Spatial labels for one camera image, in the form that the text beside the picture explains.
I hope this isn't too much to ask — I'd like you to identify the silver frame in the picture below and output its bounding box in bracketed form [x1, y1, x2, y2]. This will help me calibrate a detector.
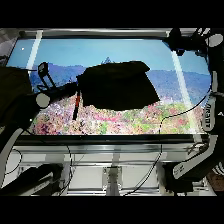
[0, 28, 224, 197]

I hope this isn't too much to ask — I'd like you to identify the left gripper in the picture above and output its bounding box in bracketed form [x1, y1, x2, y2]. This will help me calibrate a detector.
[49, 81, 80, 101]

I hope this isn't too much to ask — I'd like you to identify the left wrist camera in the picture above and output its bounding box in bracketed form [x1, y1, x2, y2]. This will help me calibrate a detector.
[37, 61, 59, 91]

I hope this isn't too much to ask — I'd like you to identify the black garment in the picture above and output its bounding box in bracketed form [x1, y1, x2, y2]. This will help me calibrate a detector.
[72, 60, 161, 121]

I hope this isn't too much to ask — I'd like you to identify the black cable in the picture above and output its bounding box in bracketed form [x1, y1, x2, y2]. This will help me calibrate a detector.
[23, 128, 74, 197]
[4, 147, 24, 177]
[123, 87, 214, 197]

